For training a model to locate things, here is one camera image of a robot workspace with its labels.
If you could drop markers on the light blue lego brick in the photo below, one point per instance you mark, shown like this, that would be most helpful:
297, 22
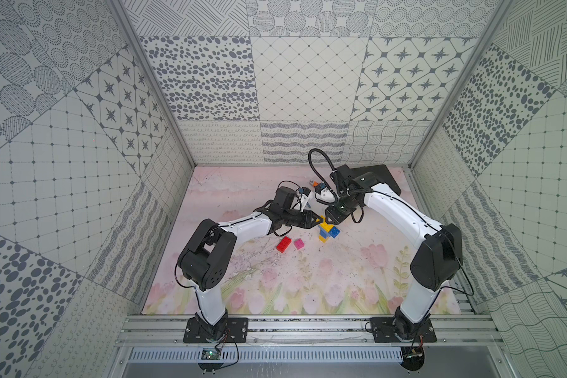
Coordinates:
325, 234

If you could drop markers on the red lego brick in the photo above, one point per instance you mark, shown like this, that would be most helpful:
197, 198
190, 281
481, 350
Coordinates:
283, 245

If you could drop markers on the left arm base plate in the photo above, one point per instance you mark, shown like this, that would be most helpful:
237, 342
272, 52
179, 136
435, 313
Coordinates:
232, 329

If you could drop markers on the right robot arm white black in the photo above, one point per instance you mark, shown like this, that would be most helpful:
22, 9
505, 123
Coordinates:
438, 247

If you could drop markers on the floral pink table mat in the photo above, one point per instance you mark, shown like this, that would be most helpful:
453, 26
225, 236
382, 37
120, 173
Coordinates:
364, 270

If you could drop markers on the pink lego brick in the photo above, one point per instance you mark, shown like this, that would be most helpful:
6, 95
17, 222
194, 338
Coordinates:
299, 244

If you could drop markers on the black plastic tool case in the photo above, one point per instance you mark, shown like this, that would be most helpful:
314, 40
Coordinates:
369, 176

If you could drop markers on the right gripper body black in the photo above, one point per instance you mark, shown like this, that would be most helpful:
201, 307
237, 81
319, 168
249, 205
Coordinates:
340, 212

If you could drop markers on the blue small lego brick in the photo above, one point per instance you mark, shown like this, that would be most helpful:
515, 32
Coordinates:
334, 231

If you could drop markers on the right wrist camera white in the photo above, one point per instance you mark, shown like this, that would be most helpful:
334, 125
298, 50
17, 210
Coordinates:
324, 195

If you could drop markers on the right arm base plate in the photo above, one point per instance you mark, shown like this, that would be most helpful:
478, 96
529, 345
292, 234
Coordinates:
393, 330

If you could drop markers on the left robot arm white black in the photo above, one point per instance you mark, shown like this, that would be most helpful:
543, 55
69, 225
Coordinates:
205, 258

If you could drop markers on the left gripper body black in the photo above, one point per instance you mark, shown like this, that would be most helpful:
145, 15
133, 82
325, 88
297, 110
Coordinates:
298, 219

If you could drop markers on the aluminium rail frame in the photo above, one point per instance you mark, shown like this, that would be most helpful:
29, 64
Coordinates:
328, 330

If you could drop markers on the yellow long lego brick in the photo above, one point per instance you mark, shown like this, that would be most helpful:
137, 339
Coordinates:
326, 226

